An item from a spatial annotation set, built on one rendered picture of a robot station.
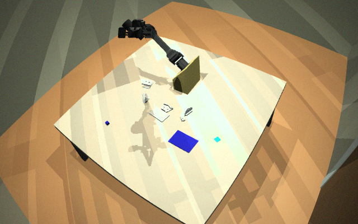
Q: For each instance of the blue flat rectangular plate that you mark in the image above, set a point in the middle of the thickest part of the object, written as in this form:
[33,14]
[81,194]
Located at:
[183,141]

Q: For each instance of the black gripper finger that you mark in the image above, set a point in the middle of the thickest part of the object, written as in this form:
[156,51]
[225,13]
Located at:
[138,32]
[130,32]

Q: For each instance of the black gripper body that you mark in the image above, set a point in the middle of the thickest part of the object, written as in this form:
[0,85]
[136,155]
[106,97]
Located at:
[148,31]

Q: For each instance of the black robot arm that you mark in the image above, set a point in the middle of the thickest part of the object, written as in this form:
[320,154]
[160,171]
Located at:
[172,55]

